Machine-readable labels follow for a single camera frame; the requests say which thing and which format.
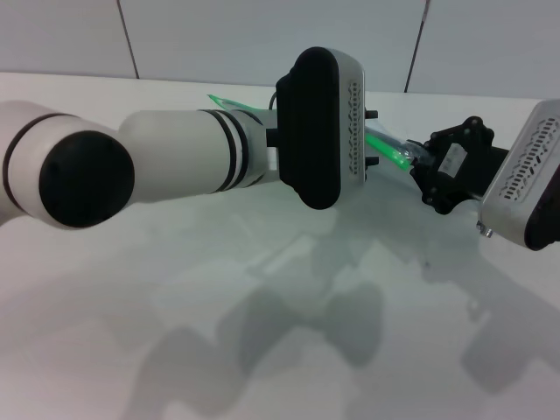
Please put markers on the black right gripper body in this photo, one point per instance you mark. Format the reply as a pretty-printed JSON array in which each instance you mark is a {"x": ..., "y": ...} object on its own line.
[{"x": 464, "y": 170}]

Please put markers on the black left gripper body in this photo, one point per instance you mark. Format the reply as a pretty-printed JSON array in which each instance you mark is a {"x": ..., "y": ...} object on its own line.
[{"x": 373, "y": 114}]

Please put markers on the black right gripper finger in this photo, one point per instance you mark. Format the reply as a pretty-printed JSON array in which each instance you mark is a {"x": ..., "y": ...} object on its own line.
[
  {"x": 420, "y": 145},
  {"x": 417, "y": 167}
]

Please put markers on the clear document bag green zip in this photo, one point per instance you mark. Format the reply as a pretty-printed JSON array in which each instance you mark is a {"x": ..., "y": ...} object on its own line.
[{"x": 385, "y": 149}]

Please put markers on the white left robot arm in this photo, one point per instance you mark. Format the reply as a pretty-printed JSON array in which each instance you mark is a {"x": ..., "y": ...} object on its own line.
[{"x": 175, "y": 149}]

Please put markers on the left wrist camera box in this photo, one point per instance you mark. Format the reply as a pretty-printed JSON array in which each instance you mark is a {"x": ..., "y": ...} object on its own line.
[{"x": 315, "y": 131}]

